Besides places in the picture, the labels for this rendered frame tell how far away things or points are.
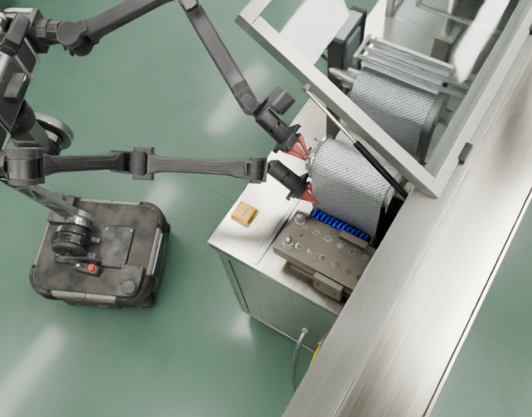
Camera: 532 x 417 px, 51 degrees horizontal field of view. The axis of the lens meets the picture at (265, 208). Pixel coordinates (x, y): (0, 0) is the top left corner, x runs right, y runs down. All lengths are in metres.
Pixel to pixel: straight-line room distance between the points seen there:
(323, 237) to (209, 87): 1.95
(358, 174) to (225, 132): 1.82
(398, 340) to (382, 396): 0.13
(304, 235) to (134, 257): 1.19
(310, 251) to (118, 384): 1.42
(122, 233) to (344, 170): 1.50
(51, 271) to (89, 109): 1.20
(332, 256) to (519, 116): 0.69
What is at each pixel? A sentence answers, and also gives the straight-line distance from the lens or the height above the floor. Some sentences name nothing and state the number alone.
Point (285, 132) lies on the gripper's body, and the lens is 1.68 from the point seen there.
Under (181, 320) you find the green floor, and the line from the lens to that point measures 2.90.
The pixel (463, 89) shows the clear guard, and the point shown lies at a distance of 1.35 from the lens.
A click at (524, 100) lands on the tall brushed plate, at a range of 1.70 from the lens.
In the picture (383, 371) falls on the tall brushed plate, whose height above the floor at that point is 1.44.
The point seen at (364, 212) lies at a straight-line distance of 1.74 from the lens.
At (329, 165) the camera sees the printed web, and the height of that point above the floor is 1.30.
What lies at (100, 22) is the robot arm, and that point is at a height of 1.48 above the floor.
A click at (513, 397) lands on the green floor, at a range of 2.88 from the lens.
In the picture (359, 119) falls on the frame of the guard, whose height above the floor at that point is 1.80.
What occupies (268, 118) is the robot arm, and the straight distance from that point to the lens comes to 1.66.
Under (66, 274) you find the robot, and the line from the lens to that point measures 2.91.
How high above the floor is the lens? 2.71
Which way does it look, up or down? 62 degrees down
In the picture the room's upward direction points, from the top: 11 degrees counter-clockwise
